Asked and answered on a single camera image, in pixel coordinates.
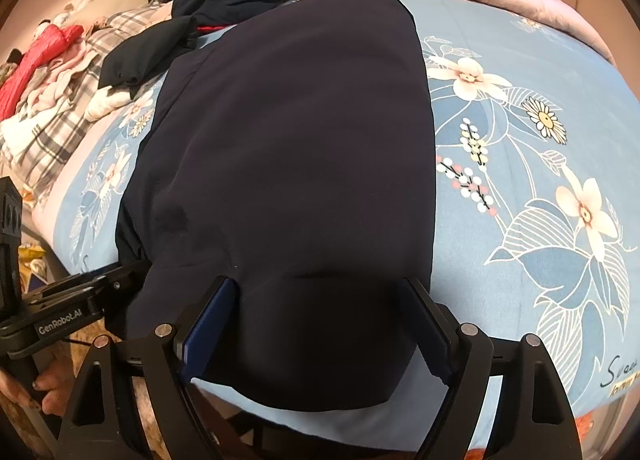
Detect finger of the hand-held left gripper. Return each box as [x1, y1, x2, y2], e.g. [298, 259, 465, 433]
[87, 260, 152, 313]

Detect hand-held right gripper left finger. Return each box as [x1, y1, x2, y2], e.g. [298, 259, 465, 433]
[52, 275, 238, 460]

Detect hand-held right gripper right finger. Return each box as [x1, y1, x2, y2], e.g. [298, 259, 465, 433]
[402, 276, 587, 460]

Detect navy zip jacket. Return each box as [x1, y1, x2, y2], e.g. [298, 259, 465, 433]
[114, 0, 436, 413]

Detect pale pink clothes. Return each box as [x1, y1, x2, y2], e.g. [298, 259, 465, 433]
[25, 37, 101, 116]

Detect person's left hand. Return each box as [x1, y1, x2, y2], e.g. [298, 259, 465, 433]
[0, 360, 76, 408]

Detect yellow packet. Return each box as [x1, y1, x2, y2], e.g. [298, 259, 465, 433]
[19, 247, 48, 286]

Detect grey plaid blanket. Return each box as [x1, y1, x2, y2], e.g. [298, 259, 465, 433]
[0, 5, 173, 191]

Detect white garment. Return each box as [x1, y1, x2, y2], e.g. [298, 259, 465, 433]
[84, 85, 156, 122]

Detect dark folded garment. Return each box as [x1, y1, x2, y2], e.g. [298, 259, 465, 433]
[97, 15, 198, 100]

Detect red puffer jacket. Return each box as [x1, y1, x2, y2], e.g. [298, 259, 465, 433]
[0, 24, 85, 121]

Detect white plush toy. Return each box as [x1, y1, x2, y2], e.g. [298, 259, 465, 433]
[34, 0, 101, 41]

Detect blue floral bed sheet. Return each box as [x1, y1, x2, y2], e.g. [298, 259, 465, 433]
[32, 0, 640, 456]

